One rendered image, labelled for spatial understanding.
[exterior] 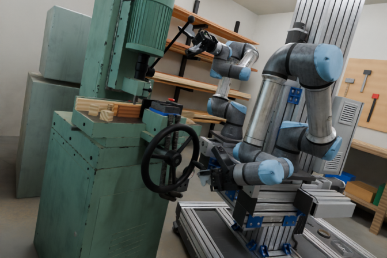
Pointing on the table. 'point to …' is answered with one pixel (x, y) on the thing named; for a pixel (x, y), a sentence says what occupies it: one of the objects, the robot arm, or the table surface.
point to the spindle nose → (141, 66)
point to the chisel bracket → (135, 87)
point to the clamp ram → (145, 105)
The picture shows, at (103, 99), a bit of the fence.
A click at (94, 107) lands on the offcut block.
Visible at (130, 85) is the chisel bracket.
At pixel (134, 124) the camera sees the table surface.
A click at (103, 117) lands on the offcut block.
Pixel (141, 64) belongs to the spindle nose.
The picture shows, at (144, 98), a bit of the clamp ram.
